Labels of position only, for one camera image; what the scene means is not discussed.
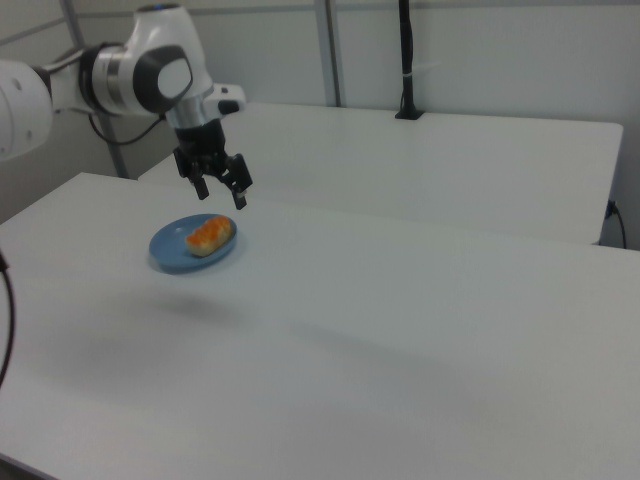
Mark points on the upright aluminium partition post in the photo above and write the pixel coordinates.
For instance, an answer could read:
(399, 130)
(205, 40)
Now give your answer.
(332, 50)

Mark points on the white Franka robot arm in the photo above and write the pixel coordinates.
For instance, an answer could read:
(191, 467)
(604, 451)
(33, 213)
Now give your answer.
(150, 55)

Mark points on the slanted aluminium frame post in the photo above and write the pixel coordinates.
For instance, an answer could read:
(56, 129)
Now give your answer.
(116, 156)

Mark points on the orange glazed bread loaf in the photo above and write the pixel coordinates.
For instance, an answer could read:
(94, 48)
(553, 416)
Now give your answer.
(207, 238)

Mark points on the blue round plate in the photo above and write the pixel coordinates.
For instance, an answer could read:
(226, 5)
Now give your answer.
(169, 246)

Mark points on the black camera pole with base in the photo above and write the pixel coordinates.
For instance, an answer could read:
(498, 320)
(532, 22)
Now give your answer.
(409, 75)

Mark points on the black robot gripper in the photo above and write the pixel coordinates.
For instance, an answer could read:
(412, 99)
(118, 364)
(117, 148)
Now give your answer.
(202, 145)

